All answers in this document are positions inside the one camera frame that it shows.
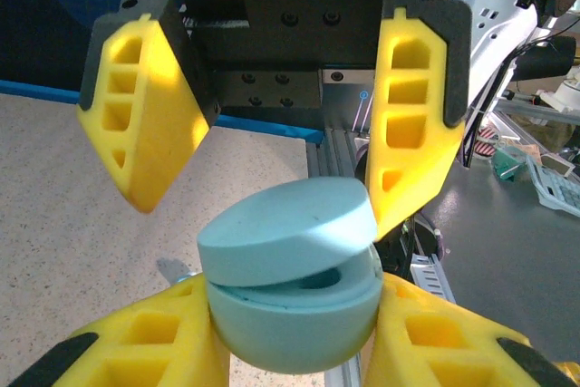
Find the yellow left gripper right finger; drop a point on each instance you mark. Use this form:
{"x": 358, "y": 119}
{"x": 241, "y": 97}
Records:
{"x": 430, "y": 360}

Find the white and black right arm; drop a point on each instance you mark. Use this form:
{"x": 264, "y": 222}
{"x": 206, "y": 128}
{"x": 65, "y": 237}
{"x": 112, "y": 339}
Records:
{"x": 498, "y": 42}

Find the grey calculator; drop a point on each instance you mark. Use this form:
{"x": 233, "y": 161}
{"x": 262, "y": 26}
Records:
{"x": 559, "y": 187}

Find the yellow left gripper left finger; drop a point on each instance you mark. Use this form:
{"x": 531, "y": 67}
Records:
{"x": 149, "y": 360}

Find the green plastic object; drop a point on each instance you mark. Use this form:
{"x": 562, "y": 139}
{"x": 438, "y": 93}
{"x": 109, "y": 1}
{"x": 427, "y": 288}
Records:
{"x": 507, "y": 165}

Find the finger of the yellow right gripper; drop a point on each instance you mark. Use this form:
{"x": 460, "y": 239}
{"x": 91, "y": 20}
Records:
{"x": 421, "y": 169}
{"x": 149, "y": 110}

